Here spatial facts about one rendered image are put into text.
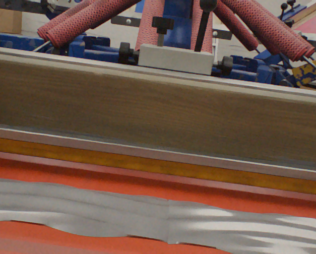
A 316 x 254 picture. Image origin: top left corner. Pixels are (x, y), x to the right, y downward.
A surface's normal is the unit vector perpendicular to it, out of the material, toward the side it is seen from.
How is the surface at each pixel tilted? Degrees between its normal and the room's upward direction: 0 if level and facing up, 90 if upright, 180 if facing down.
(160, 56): 90
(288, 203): 0
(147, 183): 0
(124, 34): 90
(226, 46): 90
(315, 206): 0
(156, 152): 90
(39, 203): 27
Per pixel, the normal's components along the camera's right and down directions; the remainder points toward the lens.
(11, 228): 0.13, -0.96
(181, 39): 0.30, -0.19
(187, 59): -0.03, 0.25
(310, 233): 0.04, -0.75
